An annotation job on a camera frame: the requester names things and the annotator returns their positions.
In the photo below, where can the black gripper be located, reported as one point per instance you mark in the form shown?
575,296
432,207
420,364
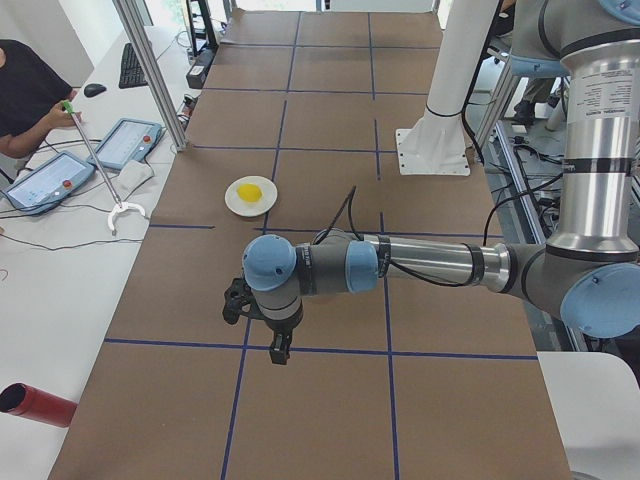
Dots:
282,329

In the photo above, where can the yellow lemon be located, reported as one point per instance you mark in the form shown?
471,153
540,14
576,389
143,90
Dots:
249,192

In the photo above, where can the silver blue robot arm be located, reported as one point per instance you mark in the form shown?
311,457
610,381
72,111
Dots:
586,274

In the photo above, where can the white plate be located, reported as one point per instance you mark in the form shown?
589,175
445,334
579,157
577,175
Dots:
241,208

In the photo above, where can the person's hand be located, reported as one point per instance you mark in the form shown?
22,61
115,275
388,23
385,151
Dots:
59,117

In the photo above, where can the reacher grabber tool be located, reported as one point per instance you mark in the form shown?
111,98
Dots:
120,206

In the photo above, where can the white crumpled cloth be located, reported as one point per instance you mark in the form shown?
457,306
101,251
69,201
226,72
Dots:
133,175

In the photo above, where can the blue teach pendant far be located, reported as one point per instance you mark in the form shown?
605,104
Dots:
128,140

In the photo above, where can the blue teach pendant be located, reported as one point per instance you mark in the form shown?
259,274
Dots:
128,140
48,185

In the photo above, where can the red cylinder tube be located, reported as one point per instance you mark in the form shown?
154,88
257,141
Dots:
26,401

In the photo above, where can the blue teach pendant near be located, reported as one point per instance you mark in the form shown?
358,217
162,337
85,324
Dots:
48,185

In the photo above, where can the black box on table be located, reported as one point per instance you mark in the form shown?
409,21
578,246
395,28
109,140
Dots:
198,72

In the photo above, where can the black keyboard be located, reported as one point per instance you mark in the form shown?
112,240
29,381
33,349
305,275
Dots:
131,72

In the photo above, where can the black computer mouse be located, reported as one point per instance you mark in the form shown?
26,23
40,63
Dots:
93,89

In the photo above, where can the person in black shirt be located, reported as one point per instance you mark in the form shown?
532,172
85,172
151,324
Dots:
29,89

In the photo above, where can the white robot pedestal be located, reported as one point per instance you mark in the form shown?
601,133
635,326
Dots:
436,145

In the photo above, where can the aluminium frame post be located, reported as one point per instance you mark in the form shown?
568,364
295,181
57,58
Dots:
133,25

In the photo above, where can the aluminium frame rail right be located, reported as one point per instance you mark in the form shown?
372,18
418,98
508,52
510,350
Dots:
528,162

